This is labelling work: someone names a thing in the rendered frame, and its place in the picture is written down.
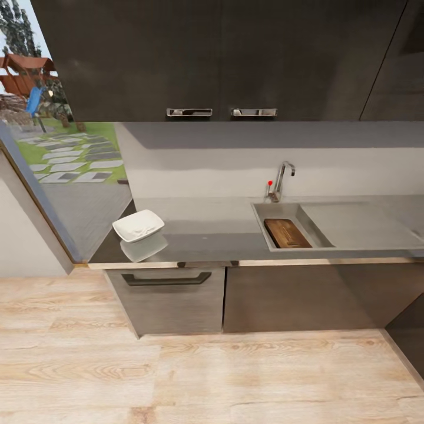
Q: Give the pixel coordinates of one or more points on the cabinet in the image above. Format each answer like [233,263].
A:
[398,90]
[217,60]

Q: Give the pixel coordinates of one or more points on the fixed window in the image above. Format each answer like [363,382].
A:
[72,171]

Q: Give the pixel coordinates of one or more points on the drop in sink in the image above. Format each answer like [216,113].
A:
[335,225]

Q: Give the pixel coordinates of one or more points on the cutting board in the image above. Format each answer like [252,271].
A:
[286,234]

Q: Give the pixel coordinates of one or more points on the bowl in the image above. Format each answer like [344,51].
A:
[143,219]

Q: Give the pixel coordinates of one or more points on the dishwasher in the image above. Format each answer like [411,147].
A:
[171,300]

